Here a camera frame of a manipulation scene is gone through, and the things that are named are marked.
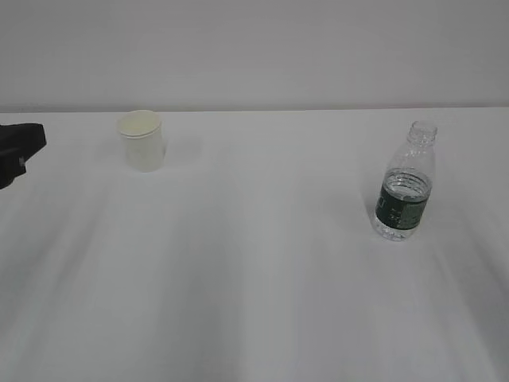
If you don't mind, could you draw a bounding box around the clear water bottle green label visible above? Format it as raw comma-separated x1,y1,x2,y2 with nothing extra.
372,121,437,242

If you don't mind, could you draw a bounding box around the white paper cup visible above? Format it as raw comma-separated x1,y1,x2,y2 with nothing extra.
117,110,165,173

